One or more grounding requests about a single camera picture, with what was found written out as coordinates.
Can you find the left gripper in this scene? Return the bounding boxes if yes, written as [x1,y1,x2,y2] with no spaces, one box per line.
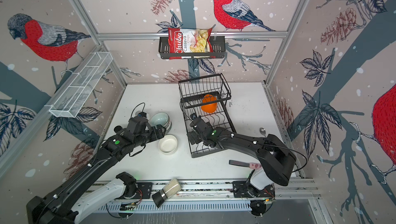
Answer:
[134,123,168,148]

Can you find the light green ceramic bowl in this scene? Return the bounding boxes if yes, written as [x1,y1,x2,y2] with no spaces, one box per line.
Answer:
[149,113,170,127]

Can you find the white ceramic bowl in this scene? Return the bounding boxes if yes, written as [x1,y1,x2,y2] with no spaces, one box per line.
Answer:
[158,135,178,155]

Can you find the orange plastic bowl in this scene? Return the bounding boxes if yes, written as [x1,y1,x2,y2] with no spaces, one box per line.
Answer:
[201,94,217,114]

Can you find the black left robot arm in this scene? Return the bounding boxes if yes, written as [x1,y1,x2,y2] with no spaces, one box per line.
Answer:
[26,116,166,224]

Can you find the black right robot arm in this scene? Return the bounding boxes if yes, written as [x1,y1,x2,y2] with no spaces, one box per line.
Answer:
[187,114,297,186]

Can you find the black lidded spice jar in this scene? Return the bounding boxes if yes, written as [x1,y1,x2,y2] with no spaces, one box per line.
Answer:
[113,126,123,133]

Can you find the metal spoon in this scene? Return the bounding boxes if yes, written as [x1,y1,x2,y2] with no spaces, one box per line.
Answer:
[259,128,267,137]

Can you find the red cassava chips bag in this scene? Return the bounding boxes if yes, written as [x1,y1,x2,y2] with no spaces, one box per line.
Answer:
[168,28,213,54]

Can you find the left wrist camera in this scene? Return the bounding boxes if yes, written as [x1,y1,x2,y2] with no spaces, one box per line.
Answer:
[136,111,147,119]

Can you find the black wire dish rack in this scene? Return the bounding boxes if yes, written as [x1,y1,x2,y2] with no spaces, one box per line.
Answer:
[178,73,238,159]

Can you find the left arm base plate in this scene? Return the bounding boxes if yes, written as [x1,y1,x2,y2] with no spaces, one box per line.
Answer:
[116,182,153,200]

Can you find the pink handled knife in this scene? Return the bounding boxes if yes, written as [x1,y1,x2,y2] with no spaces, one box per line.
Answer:
[229,160,262,170]

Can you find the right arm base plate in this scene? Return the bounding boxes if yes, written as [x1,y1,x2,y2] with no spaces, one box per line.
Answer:
[231,181,275,199]

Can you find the black wall shelf basket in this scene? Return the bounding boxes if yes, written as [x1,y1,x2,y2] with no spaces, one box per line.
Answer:
[158,36,226,59]

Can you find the white mesh wall shelf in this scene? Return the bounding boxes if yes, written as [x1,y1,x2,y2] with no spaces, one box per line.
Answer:
[49,52,113,118]

